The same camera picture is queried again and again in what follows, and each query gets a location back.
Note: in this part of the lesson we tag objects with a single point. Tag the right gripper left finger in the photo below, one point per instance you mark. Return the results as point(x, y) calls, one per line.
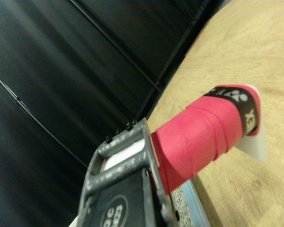
point(123, 140)

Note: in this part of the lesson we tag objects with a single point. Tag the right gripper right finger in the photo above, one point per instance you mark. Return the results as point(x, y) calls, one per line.
point(162, 203)

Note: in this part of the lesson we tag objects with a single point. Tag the blue litter tray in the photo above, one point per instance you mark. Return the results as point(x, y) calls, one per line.
point(189, 208)

